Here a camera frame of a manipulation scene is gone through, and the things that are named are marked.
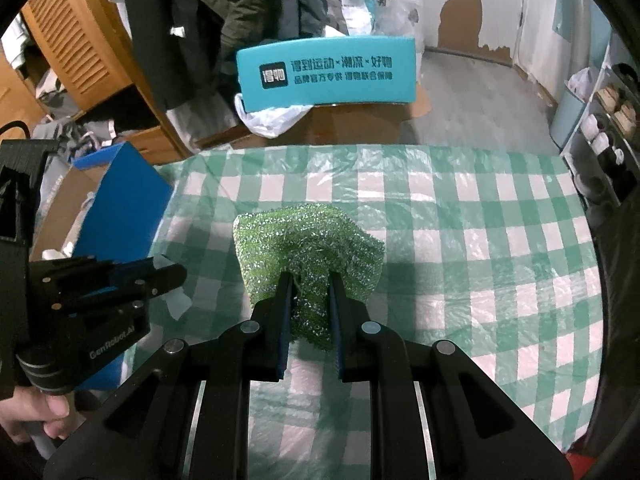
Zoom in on green sparkly scouring cloth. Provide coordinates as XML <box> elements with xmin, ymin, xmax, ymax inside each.
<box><xmin>232</xmin><ymin>203</ymin><xmax>385</xmax><ymax>350</ymax></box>

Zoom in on person's left hand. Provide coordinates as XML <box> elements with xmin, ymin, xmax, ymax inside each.
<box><xmin>0</xmin><ymin>387</ymin><xmax>85</xmax><ymax>444</ymax></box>

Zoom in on open cardboard shoe box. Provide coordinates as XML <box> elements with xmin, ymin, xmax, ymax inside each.
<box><xmin>29</xmin><ymin>140</ymin><xmax>176</xmax><ymax>394</ymax></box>

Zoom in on green checkered tablecloth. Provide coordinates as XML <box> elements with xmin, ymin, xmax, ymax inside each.
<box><xmin>126</xmin><ymin>145</ymin><xmax>603</xmax><ymax>448</ymax></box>

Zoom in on white plastic bag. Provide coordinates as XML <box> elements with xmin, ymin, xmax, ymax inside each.
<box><xmin>233</xmin><ymin>93</ymin><xmax>312</xmax><ymax>140</ymax></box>

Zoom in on wooden louvered cabinet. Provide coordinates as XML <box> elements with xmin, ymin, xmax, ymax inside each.
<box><xmin>1</xmin><ymin>0</ymin><xmax>188</xmax><ymax>164</ymax></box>

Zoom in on teal printed shipping box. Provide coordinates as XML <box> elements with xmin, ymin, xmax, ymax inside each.
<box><xmin>236</xmin><ymin>36</ymin><xmax>416</xmax><ymax>112</ymax></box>

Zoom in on dark hanging jackets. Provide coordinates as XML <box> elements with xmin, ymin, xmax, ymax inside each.
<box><xmin>124</xmin><ymin>0</ymin><xmax>336</xmax><ymax>110</ymax></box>

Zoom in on metal shoe rack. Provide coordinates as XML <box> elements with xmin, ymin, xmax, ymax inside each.
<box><xmin>561</xmin><ymin>36</ymin><xmax>639</xmax><ymax>214</ymax></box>

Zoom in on light blue waste bin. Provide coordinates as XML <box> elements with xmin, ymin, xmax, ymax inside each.
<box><xmin>550</xmin><ymin>84</ymin><xmax>586</xmax><ymax>150</ymax></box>

